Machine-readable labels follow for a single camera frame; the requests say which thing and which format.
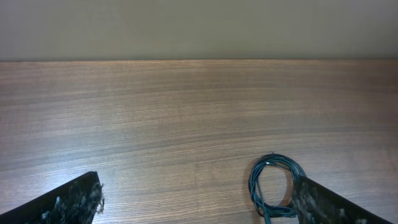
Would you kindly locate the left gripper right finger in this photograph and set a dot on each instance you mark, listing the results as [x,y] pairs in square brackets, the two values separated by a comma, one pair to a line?
[314,203]

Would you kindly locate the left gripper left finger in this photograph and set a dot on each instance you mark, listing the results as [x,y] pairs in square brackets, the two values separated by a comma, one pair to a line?
[76,202]

